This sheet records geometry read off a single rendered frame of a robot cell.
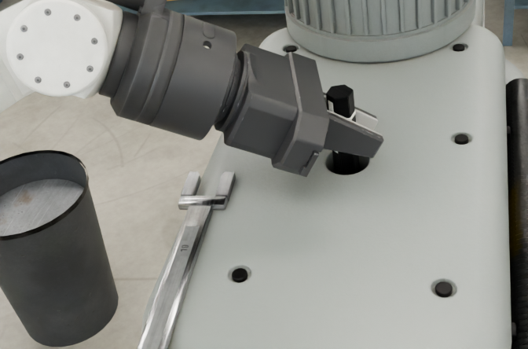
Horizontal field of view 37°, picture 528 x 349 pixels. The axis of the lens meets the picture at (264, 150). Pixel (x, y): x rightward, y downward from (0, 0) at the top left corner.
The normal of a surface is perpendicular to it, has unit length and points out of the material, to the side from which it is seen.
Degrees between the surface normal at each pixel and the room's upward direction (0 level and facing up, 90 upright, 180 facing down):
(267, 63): 31
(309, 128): 53
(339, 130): 90
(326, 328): 0
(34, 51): 71
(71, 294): 94
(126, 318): 0
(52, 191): 0
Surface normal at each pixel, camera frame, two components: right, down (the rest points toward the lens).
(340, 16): -0.45, 0.58
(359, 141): 0.07, 0.59
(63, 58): 0.20, 0.27
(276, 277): -0.14, -0.79
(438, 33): 0.48, 0.48
